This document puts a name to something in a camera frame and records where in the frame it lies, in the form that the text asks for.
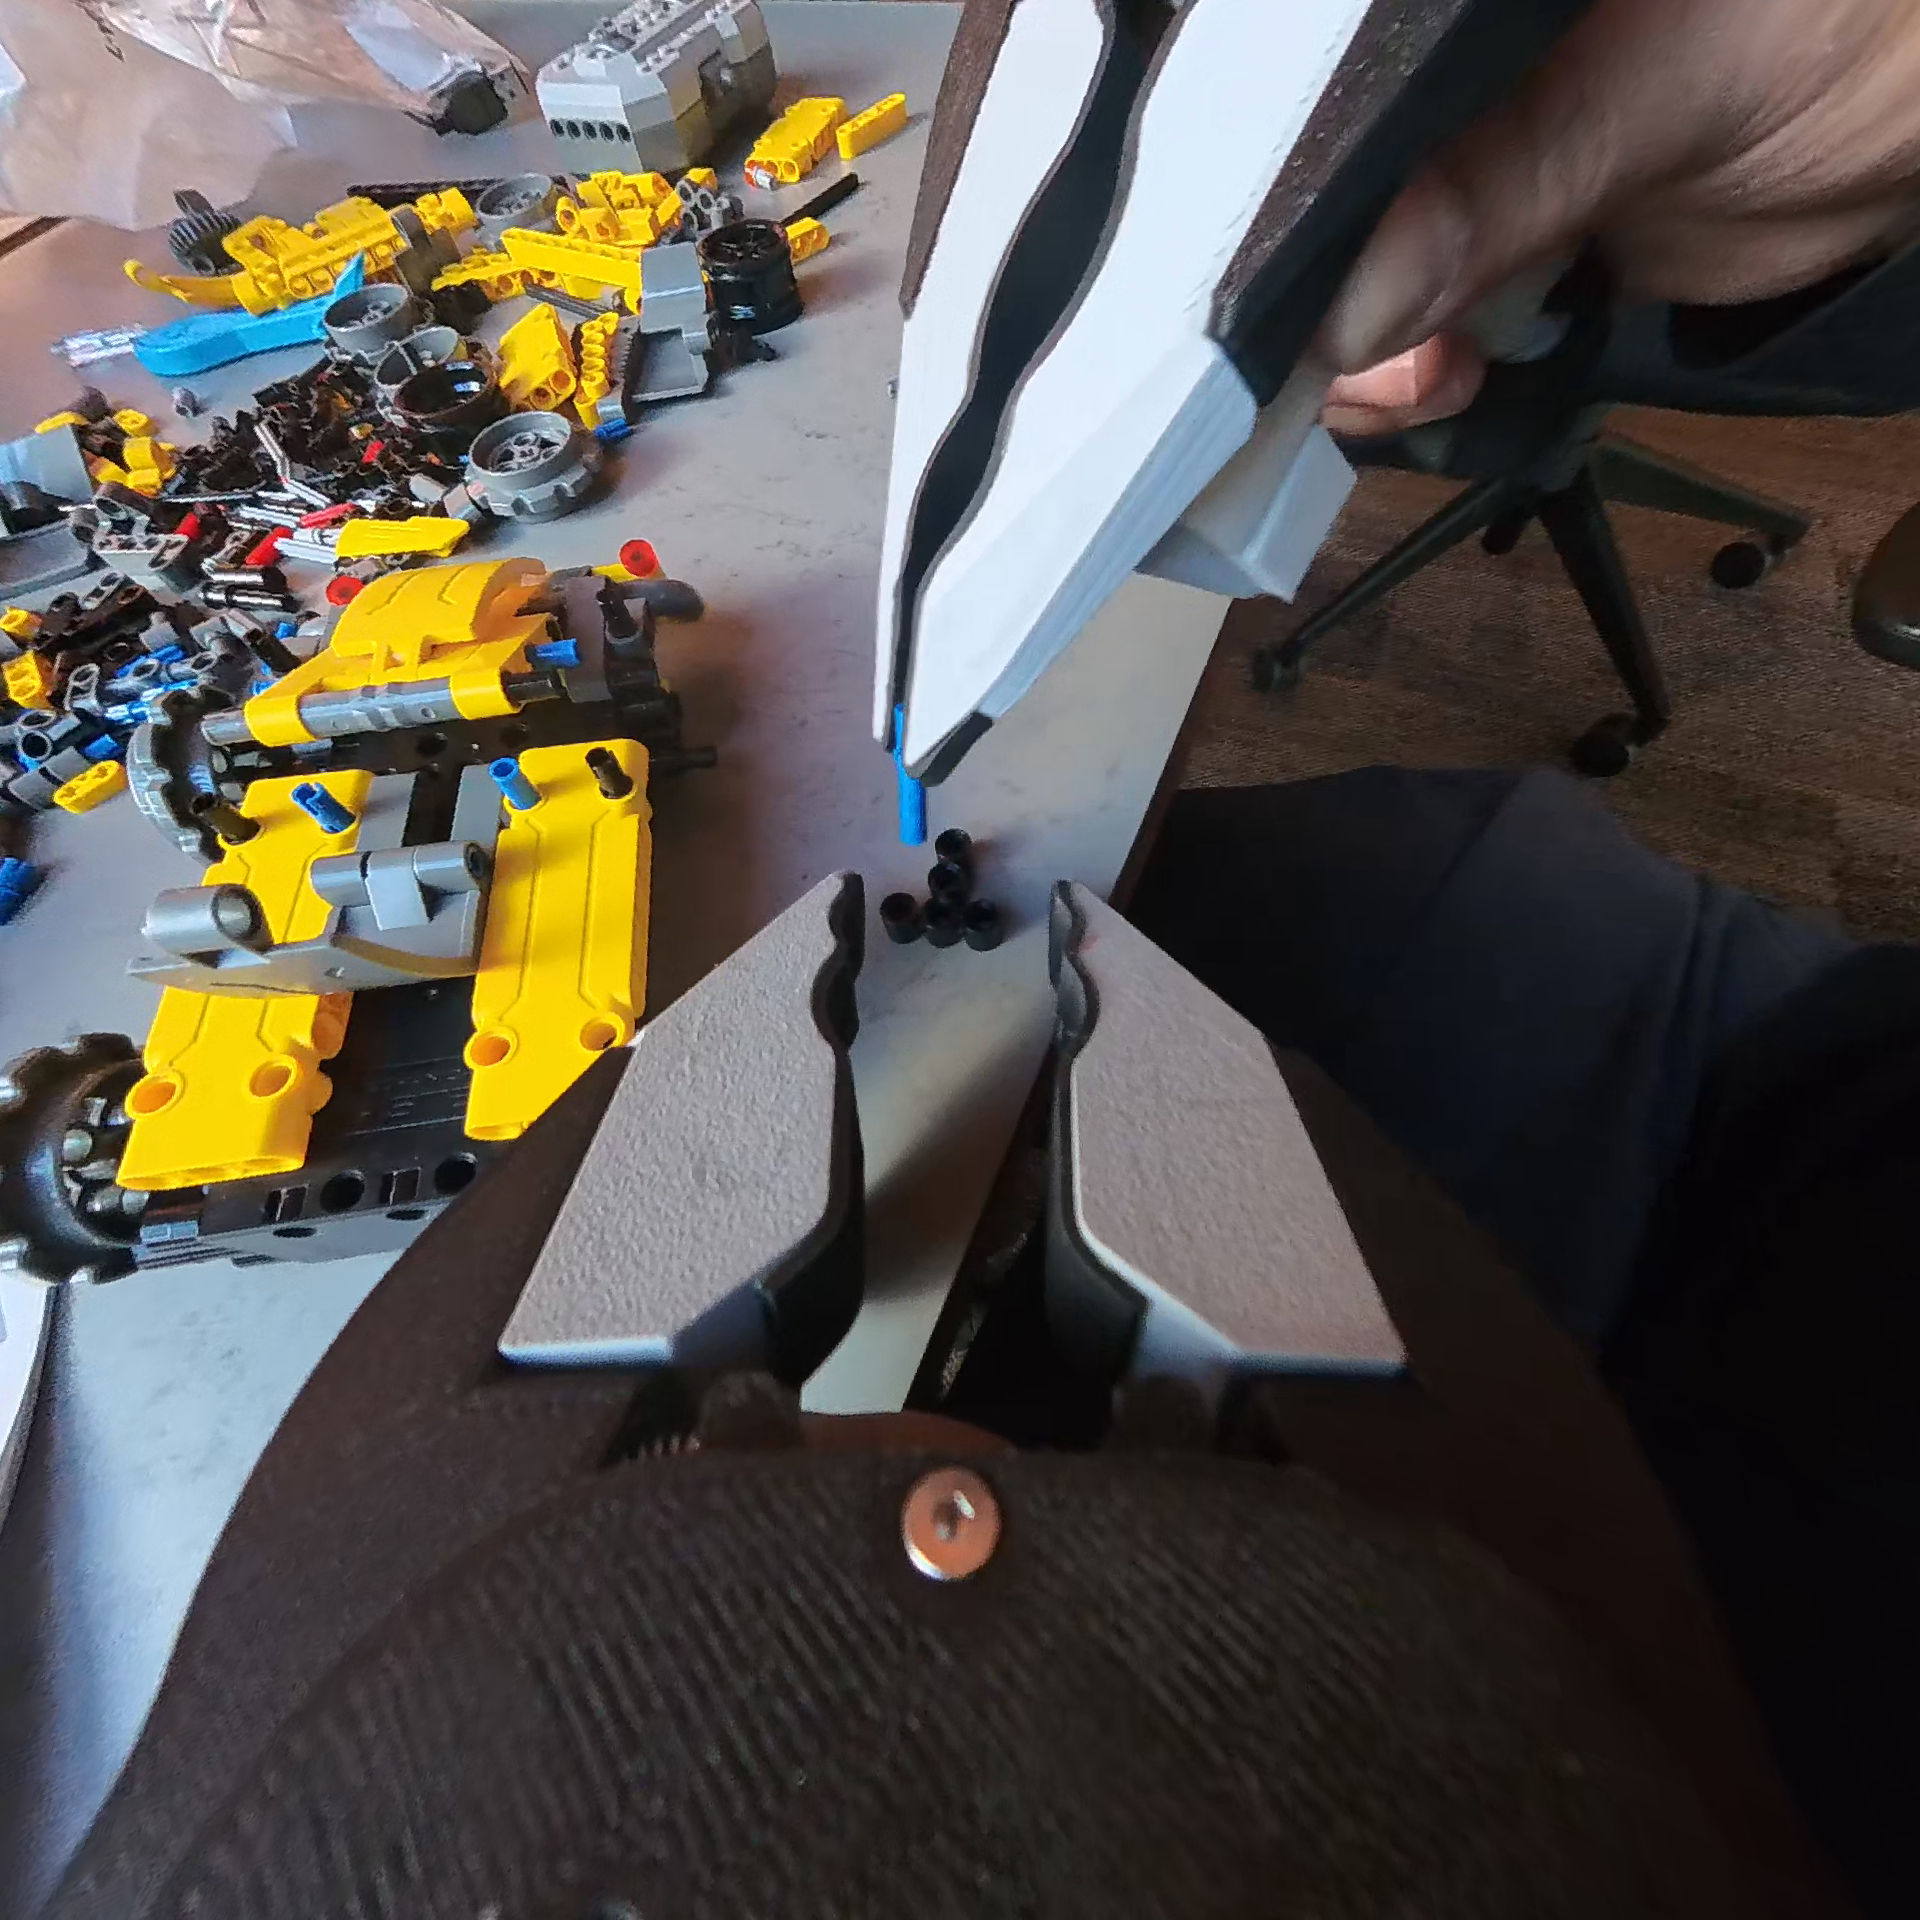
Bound grey desk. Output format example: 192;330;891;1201
0;0;1249;1906

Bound light blue curved brick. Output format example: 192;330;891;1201
55;265;370;378

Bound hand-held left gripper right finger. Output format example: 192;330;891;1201
1042;877;1414;1397

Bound grey battery box brick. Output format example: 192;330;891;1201
536;0;779;169

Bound black brick connector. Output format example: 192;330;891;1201
879;830;1018;952

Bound clear plastic bags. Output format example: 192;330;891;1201
0;0;530;225

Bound pile of loose toy bricks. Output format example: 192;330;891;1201
0;92;903;903

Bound yellow toy brick vehicle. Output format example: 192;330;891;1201
0;541;711;1287

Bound building instruction booklet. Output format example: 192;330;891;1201
0;1276;62;1518

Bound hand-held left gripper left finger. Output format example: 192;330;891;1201
497;870;873;1386

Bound black office chair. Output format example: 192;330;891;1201
1256;391;1920;781

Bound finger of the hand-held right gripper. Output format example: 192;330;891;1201
879;0;1129;728
911;0;1417;773

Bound person's right hand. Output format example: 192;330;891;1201
1313;0;1920;440

